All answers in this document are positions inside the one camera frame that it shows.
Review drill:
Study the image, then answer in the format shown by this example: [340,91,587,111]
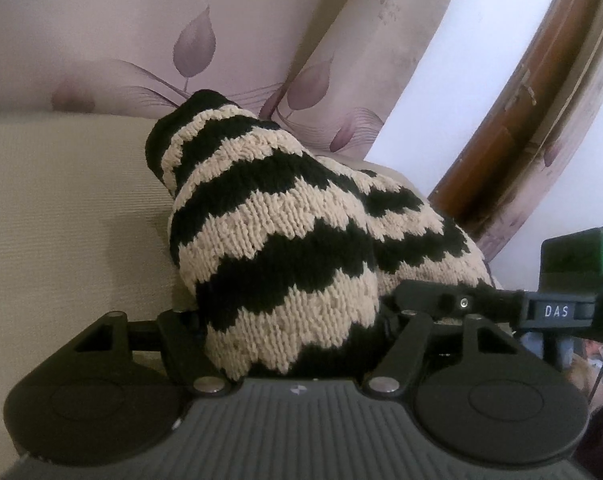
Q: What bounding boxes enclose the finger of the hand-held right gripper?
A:
[381,279,526,327]

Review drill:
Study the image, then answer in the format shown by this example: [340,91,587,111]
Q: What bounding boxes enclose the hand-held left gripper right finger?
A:
[367,310,521,395]

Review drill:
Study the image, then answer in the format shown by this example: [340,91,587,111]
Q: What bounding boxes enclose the thin black cable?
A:
[589,344,603,403]

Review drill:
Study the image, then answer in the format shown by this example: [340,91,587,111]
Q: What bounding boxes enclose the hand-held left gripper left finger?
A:
[75,309,229,395]

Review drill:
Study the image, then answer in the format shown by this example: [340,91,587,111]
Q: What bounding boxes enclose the floral patterned pillow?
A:
[0,0,462,173]

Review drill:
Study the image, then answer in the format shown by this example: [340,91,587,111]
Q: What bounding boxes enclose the black and cream striped knit sweater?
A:
[145,89,493,381]

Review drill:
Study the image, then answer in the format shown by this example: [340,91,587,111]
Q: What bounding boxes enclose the brown wooden frame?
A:
[428,0,603,247]

